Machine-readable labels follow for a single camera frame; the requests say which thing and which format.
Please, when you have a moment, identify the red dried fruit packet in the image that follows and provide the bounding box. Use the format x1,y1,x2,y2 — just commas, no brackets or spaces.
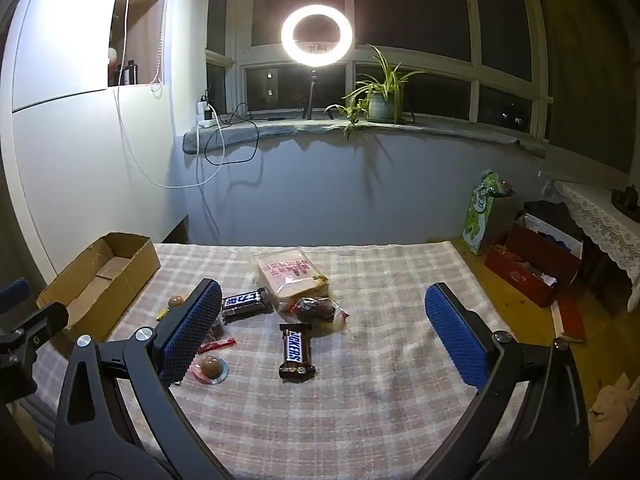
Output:
285,296,351,333

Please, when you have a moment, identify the potted spider plant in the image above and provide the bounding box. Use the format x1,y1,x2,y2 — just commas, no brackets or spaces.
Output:
324,44,431,141

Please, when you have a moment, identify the dark teapot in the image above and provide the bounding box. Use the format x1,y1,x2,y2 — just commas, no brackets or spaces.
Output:
611,187,640,211

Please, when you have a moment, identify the white window frame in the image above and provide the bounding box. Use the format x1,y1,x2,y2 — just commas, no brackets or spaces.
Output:
205,0,551,136

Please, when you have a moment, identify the green gift bag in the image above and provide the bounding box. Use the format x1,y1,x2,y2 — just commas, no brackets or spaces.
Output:
460,170,521,256

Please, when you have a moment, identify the white cable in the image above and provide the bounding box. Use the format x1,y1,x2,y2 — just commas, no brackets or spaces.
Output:
112,0,223,190

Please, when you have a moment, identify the red candy stick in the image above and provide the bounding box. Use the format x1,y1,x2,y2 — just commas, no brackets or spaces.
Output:
197,337,237,356

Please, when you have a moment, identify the white power strip with chargers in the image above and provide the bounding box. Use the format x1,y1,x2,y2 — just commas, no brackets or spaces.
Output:
194,94,221,128

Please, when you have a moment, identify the blue label chocolate bar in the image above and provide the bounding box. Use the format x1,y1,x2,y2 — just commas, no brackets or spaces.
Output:
221,286,275,325

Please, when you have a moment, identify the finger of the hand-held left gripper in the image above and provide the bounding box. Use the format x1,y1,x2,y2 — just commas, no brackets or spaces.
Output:
0,278,31,313
0,304,69,403

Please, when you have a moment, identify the bagged sliced bread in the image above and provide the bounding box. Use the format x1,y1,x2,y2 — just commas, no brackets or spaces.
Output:
251,247,332,313

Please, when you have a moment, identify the cardboard box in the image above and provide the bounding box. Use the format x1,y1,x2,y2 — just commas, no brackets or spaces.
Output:
36,232,162,343

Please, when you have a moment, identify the grey windowsill cloth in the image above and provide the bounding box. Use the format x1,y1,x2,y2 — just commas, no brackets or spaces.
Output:
182,117,548,158

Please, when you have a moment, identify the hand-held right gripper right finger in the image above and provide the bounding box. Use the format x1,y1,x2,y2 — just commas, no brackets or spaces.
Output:
424,282,593,480

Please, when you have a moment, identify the red storage box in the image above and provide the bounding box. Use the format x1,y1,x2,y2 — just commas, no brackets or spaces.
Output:
484,222,583,308

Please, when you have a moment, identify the white lace cloth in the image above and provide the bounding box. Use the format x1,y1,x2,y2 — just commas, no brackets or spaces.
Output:
542,180,640,311

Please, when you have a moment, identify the ring light with tripod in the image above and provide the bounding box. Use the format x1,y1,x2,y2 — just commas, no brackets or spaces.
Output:
280,4,355,121

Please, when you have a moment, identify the black cable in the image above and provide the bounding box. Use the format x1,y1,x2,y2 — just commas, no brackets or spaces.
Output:
204,102,261,166

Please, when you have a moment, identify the wooden shelf niche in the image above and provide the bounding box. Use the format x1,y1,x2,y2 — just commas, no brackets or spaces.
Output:
107,0,168,88

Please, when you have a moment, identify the white cabinet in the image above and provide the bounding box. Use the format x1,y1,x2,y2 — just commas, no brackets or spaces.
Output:
0,0,181,286

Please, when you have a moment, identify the brown chocolate bar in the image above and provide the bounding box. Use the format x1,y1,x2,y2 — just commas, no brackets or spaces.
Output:
278,321,317,381

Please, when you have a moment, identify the white crumpled cloth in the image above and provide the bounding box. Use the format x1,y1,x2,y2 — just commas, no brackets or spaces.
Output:
587,372,636,441

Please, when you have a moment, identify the red book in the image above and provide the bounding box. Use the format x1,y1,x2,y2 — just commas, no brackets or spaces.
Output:
552,295,588,343

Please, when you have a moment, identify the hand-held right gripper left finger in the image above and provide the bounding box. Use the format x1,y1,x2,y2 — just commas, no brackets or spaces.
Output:
55,278,236,480

